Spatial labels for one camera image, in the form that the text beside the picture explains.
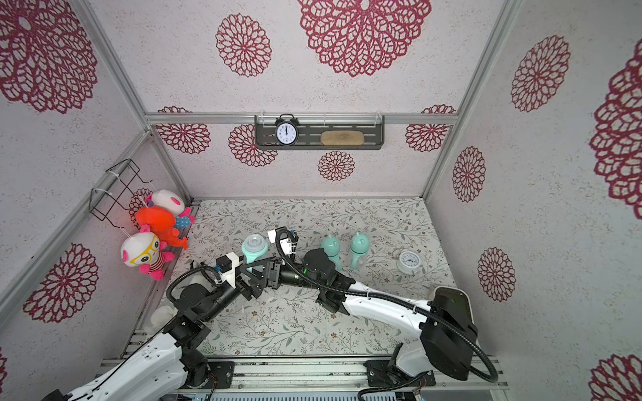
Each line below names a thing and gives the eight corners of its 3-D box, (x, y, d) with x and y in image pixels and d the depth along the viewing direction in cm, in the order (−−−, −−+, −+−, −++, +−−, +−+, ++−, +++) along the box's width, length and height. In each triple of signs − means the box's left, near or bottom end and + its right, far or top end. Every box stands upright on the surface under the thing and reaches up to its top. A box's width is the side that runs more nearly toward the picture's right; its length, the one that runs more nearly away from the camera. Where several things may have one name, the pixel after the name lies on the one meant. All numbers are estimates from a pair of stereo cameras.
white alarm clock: (397, 274, 98) (400, 268, 94) (393, 255, 103) (395, 249, 100) (419, 274, 98) (423, 268, 94) (414, 255, 103) (417, 249, 100)
